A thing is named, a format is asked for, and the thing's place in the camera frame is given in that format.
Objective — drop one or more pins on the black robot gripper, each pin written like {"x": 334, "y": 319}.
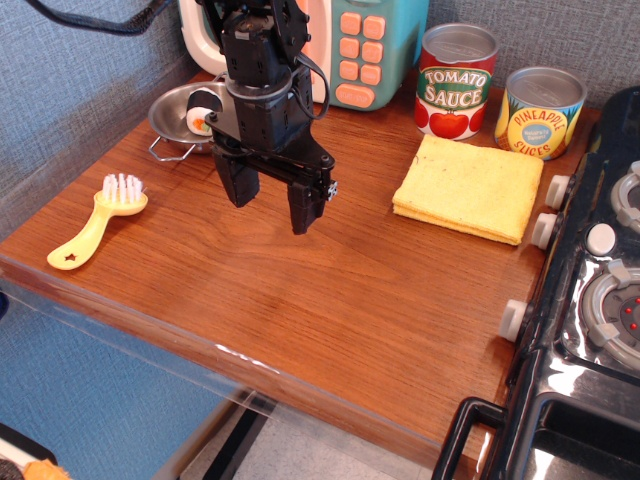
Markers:
{"x": 267, "y": 130}

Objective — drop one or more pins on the toy sushi roll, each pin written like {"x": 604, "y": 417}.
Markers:
{"x": 201, "y": 103}

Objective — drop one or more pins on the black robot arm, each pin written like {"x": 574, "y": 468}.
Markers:
{"x": 260, "y": 39}

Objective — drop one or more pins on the yellow folded napkin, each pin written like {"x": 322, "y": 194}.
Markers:
{"x": 482, "y": 191}

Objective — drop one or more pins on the yellow dish brush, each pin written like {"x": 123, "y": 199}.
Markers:
{"x": 120, "y": 196}

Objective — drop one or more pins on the teal toy microwave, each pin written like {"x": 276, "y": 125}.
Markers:
{"x": 363, "y": 49}

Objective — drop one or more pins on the tomato sauce toy can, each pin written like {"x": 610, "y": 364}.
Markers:
{"x": 454, "y": 78}

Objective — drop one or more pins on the grey stove knob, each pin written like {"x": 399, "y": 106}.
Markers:
{"x": 512, "y": 318}
{"x": 556, "y": 191}
{"x": 543, "y": 230}

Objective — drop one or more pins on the pineapple slices toy can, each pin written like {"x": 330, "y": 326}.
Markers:
{"x": 539, "y": 111}

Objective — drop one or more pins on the black toy stove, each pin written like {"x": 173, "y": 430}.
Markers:
{"x": 572, "y": 409}

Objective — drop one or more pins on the small steel bowl with handles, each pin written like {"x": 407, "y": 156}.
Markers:
{"x": 168, "y": 118}

